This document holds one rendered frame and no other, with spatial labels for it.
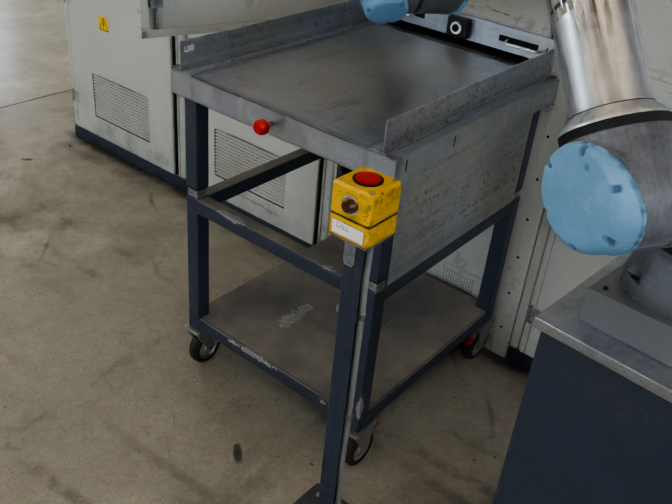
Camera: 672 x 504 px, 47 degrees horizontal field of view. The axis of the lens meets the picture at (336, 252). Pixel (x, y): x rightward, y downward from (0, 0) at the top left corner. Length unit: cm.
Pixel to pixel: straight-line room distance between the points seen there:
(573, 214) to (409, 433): 113
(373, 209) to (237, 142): 159
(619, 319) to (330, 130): 65
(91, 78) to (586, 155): 255
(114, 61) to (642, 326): 238
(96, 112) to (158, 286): 106
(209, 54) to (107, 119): 153
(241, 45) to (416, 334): 87
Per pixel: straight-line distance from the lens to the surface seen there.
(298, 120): 156
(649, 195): 103
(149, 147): 313
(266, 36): 195
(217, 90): 170
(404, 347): 206
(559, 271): 214
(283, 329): 207
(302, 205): 259
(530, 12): 205
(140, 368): 222
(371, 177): 122
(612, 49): 109
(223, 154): 280
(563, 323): 125
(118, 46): 311
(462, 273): 231
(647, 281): 122
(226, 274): 258
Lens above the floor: 145
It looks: 32 degrees down
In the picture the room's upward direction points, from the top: 6 degrees clockwise
